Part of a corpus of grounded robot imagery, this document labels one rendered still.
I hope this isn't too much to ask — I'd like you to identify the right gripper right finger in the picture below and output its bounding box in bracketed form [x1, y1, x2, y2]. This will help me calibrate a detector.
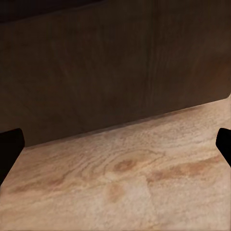
[216, 128, 231, 167]

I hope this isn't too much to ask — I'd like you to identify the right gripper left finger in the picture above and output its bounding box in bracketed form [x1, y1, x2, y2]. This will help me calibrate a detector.
[0, 128, 25, 186]

